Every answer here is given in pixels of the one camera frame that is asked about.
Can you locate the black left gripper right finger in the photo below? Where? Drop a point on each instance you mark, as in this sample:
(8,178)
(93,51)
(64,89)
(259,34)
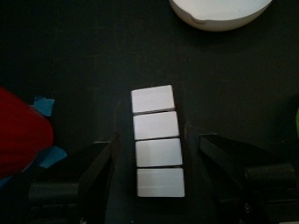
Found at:
(230,169)

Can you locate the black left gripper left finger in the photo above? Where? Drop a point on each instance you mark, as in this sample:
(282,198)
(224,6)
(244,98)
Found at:
(91,175)

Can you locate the blue tape piece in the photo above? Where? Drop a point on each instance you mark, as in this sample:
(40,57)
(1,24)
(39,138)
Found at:
(44,106)
(52,156)

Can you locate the white square block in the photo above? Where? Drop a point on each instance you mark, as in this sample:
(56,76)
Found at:
(152,99)
(155,125)
(159,152)
(160,182)

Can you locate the red round toy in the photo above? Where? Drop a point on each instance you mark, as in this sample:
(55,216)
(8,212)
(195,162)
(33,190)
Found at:
(21,134)

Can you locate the white ceramic bowl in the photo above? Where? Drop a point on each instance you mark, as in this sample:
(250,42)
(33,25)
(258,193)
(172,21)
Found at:
(219,13)

